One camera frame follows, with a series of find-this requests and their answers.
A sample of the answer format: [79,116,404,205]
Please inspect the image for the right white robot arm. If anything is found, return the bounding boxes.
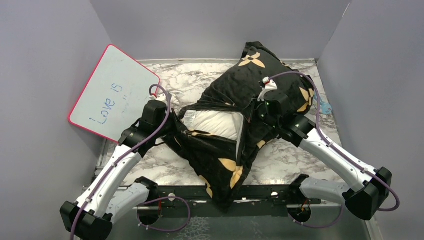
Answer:
[246,90,393,221]

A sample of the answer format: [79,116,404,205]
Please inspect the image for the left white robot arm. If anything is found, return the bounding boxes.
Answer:
[59,99,180,240]

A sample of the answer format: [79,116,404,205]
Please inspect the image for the white pillow insert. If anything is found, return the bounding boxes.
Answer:
[182,110,244,141]

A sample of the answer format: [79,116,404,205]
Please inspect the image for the black floral pillowcase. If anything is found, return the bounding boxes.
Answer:
[163,41,315,213]

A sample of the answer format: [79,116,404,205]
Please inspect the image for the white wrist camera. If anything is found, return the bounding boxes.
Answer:
[257,77,278,102]
[149,93,172,104]

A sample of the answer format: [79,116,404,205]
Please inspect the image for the purple cable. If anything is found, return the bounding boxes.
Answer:
[69,84,191,240]
[263,71,401,229]

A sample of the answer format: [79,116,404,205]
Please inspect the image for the blue packaged small item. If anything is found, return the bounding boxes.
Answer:
[313,95,333,115]

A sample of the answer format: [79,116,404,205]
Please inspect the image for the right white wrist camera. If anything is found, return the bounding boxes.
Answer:
[257,77,278,102]

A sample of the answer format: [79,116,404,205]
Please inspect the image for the aluminium frame rail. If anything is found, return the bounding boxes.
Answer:
[68,139,114,240]

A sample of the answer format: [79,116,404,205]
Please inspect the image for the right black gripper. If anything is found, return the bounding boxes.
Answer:
[243,94,282,130]

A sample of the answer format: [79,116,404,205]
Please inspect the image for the pink framed whiteboard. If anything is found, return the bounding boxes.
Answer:
[68,44,161,142]

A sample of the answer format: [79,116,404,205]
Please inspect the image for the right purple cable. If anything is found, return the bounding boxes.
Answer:
[263,71,401,229]

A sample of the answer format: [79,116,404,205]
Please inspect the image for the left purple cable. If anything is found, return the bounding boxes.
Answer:
[69,84,191,240]

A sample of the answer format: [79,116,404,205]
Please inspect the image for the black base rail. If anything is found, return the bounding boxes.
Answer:
[134,185,321,218]

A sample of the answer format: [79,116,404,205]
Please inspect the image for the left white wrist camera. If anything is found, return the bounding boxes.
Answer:
[149,93,172,104]

